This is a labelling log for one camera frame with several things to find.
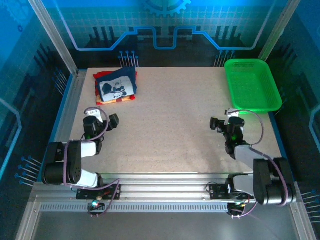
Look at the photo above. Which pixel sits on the green plastic basket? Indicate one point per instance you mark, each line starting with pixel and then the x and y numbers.
pixel 252 85

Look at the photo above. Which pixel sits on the aluminium frame rail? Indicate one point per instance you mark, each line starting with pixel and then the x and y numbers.
pixel 162 187

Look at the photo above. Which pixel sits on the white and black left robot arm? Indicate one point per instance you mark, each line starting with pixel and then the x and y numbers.
pixel 88 148

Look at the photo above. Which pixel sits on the red printed t-shirt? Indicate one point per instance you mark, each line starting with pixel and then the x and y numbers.
pixel 100 74

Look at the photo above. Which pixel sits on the navy blue t-shirt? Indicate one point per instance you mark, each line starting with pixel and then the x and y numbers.
pixel 125 73

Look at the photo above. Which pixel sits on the table side rail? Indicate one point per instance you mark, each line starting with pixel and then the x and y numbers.
pixel 278 136
pixel 71 100

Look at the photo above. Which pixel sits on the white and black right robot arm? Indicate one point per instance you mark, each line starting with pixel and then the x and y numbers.
pixel 243 155

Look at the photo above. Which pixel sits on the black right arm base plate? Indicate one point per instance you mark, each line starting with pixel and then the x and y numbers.
pixel 217 191

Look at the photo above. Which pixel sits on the aluminium corner post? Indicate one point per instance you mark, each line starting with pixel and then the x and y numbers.
pixel 55 37
pixel 275 35

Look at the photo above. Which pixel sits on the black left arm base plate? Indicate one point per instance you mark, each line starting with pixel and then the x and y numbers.
pixel 82 194

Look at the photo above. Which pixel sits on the small LED connector board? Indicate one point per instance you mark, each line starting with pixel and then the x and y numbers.
pixel 96 203
pixel 237 203

